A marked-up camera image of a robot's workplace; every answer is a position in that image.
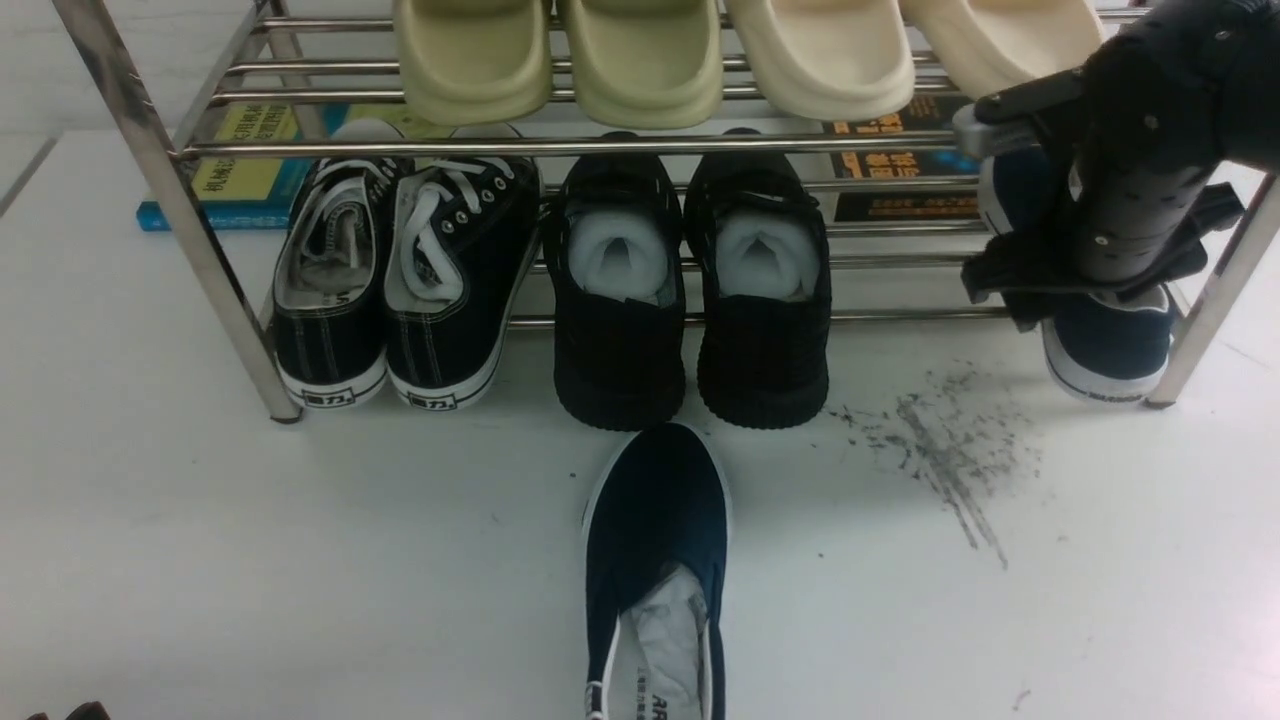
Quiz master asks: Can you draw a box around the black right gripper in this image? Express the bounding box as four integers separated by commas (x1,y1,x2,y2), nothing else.
954,68,1245,331

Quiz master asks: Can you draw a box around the navy slip-on shoe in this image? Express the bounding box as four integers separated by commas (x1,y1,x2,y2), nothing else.
582,421,732,719
978,147,1178,405

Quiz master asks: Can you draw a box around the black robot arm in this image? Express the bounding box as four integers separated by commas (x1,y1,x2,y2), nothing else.
954,1,1279,331

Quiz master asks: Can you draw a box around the right all-black shoe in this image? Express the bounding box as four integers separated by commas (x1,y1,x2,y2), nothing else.
684,150,832,430

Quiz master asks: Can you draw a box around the all-black shoe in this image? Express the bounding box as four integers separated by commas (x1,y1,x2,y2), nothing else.
684,150,832,430
535,152,686,432

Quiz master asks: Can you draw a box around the left all-black shoe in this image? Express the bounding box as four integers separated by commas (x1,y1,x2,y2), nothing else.
535,152,686,432

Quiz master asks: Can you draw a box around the stainless steel shoe rack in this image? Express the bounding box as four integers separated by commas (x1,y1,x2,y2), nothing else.
51,1,1277,425

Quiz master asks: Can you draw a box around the black and orange book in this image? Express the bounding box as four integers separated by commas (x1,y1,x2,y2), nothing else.
822,94,980,224

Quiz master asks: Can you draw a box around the right cream slide sandal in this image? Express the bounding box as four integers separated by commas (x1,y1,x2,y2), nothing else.
900,1,1106,99

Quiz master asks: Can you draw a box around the cream slide sandal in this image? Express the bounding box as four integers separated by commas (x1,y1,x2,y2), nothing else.
724,1,916,122
900,1,1106,99

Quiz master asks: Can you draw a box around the left cream slide sandal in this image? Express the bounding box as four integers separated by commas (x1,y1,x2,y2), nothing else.
724,1,916,122

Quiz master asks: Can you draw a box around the right green slide sandal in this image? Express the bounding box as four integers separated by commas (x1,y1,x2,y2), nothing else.
554,1,723,129

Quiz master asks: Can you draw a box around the green slide sandal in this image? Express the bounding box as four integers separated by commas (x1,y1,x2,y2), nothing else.
392,1,553,127
554,1,723,129

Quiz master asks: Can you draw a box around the white paper stuffing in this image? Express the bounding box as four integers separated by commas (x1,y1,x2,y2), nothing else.
620,562,708,719

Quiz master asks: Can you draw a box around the right black canvas sneaker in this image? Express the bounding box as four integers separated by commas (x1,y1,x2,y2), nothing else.
383,152,544,413

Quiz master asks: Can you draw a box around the black canvas sneaker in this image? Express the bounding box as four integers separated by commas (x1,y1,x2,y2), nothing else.
383,152,544,413
270,156,413,410

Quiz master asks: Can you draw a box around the left green slide sandal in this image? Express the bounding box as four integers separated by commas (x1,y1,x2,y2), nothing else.
392,1,553,127

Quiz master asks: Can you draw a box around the left black canvas sneaker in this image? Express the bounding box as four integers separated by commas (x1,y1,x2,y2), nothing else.
270,156,413,410

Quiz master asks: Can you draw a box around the yellow and blue book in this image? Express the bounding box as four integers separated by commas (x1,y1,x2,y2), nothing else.
137,102,456,234

